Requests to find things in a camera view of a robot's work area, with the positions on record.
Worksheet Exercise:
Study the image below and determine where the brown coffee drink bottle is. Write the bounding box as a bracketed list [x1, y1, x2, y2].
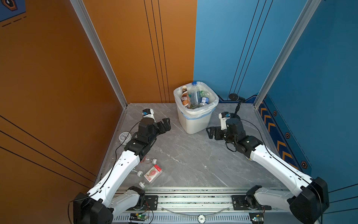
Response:
[181, 85, 190, 109]

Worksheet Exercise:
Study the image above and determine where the crushed bottle blue label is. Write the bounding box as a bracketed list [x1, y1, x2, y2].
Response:
[199, 91, 210, 107]

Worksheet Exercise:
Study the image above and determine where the clear water bottle blue cap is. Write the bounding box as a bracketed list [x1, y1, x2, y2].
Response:
[189, 82, 200, 109]

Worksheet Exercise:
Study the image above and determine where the pink white label bottle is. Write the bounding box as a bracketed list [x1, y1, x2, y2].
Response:
[139, 164, 162, 189]

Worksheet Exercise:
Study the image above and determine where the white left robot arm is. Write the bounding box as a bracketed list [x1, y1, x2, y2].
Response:
[69, 117, 171, 224]

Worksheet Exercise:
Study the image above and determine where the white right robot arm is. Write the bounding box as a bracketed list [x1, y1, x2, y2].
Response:
[206, 114, 330, 224]

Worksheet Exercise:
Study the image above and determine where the white ribbed trash bin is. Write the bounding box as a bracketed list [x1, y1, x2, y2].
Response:
[173, 81, 220, 135]

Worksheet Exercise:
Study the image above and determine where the black microphone desk stand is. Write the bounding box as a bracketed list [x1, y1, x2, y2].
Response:
[229, 93, 246, 118]

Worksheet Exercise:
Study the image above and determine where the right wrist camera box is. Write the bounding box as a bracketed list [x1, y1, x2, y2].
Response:
[219, 112, 230, 130]

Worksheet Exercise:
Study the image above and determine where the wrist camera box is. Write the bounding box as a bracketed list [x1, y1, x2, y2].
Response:
[142, 108, 155, 120]
[219, 112, 230, 130]

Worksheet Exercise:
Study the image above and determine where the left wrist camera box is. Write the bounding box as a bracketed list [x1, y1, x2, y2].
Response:
[142, 108, 155, 120]

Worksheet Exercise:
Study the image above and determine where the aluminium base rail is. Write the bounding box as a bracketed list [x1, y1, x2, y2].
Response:
[83, 186, 317, 224]

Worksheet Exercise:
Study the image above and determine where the aluminium frame post left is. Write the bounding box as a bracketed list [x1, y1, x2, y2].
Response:
[70, 0, 128, 109]

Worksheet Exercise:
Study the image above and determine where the aluminium frame post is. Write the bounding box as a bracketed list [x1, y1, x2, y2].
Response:
[253, 0, 321, 109]
[70, 0, 128, 109]

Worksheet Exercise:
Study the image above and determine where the aluminium frame post right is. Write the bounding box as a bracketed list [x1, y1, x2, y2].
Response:
[253, 0, 321, 109]

